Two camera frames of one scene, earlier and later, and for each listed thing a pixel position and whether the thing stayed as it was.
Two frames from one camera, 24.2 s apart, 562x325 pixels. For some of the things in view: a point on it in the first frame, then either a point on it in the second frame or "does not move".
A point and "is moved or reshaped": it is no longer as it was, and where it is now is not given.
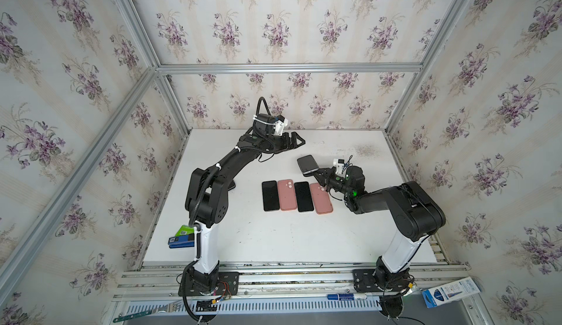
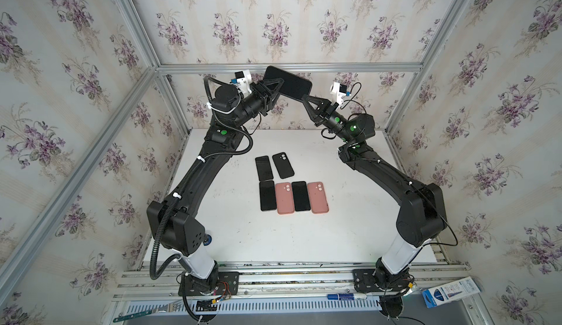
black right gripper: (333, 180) to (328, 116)
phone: (304, 200) does not move
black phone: (307, 165) to (263, 168)
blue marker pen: (346, 296) does not move
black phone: (232, 185) to (293, 86)
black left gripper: (287, 146) to (257, 86)
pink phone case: (321, 199) does not move
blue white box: (449, 292) does not move
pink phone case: (287, 194) is moved or reshaped
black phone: (271, 195) does not move
